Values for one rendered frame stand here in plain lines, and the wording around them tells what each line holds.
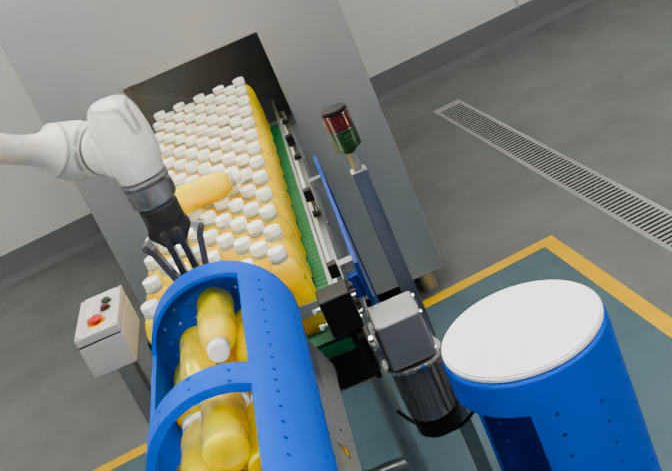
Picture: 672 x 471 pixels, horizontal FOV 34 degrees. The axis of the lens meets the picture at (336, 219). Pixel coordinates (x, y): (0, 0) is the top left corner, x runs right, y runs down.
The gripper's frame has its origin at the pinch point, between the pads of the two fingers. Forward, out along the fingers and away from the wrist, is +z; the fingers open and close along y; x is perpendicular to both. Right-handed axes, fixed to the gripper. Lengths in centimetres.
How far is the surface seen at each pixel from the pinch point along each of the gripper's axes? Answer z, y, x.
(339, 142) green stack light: -2, -36, -42
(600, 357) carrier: 17, -60, 48
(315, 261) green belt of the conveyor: 26, -20, -51
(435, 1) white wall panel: 76, -126, -442
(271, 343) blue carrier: -2.3, -12.6, 36.5
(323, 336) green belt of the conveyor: 26.6, -16.6, -13.8
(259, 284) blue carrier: -2.6, -12.3, 13.6
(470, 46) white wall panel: 109, -136, -441
